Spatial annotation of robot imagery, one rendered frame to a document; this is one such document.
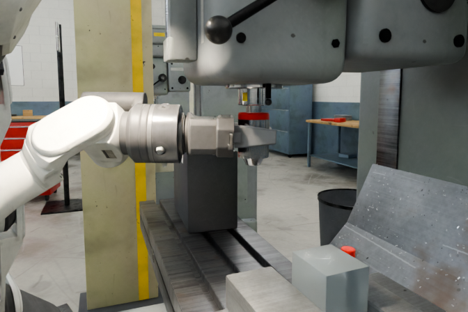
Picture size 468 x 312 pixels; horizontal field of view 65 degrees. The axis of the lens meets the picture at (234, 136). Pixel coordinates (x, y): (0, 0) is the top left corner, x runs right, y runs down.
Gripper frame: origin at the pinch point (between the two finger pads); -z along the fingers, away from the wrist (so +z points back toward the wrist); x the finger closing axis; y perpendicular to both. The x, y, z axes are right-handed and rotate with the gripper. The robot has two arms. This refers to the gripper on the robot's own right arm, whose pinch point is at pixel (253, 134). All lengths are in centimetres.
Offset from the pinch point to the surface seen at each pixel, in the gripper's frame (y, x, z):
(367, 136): 2.9, 29.5, -29.1
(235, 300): 16.0, -17.8, 3.1
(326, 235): 83, 173, -63
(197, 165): 9.8, 26.7, 10.4
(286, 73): -8.6, -8.8, -3.2
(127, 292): 114, 160, 63
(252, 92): -6.3, -2.4, 0.5
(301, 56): -10.8, -8.8, -5.1
